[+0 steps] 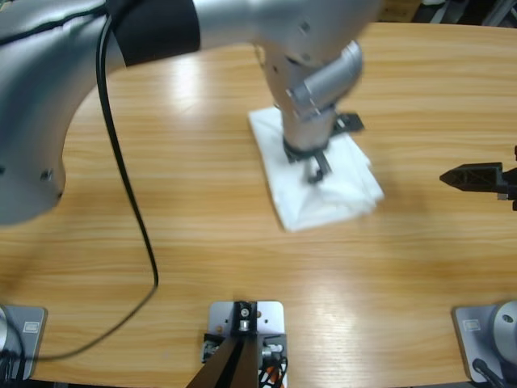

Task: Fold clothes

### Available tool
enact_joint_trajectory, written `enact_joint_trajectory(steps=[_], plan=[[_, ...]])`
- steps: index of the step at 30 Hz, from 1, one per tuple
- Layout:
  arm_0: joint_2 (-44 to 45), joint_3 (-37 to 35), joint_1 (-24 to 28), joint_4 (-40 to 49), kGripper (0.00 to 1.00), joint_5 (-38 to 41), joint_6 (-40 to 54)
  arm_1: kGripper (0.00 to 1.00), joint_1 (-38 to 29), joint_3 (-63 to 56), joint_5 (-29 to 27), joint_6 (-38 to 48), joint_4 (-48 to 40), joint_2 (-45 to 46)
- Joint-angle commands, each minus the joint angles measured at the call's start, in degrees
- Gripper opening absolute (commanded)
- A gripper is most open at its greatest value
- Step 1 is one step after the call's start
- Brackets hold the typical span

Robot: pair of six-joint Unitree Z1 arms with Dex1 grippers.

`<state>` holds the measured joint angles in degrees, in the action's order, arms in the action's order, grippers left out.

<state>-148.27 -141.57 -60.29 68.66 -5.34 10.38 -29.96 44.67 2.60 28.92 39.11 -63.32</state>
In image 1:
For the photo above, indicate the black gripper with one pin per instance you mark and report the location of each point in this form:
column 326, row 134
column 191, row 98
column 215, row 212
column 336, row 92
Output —
column 309, row 155
column 509, row 182

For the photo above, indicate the white t-shirt with small print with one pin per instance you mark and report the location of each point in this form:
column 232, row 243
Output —
column 335, row 198

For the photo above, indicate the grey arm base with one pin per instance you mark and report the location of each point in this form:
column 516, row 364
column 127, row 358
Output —
column 484, row 335
column 28, row 343

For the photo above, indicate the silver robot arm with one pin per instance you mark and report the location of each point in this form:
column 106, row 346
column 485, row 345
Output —
column 161, row 60

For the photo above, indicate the brown cardboard box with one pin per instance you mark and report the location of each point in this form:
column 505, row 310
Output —
column 398, row 12

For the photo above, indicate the black clamp block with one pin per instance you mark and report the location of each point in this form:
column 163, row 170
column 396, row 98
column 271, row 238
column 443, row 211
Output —
column 275, row 348

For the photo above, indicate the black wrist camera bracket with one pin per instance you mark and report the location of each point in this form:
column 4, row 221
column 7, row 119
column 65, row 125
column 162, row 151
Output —
column 347, row 121

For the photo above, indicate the white mount plate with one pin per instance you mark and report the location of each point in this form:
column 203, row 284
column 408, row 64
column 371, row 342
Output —
column 270, row 317

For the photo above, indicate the grey metal frame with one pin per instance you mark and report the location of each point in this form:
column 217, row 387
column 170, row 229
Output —
column 476, row 12

